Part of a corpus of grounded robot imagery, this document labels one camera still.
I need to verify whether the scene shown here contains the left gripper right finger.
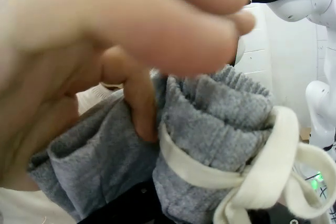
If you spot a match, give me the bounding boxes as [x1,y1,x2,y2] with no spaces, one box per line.
[246,204,300,224]

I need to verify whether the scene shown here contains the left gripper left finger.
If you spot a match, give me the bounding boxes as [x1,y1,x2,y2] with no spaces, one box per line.
[77,182,171,224]

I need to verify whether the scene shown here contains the cream pants drawstring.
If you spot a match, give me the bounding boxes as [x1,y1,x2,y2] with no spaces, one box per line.
[157,105,334,224]

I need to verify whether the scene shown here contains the grey training pants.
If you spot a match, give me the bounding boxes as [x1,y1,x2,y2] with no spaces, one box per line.
[26,63,275,224]

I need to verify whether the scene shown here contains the person's right hand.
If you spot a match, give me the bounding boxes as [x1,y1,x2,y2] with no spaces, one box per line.
[0,0,257,191]

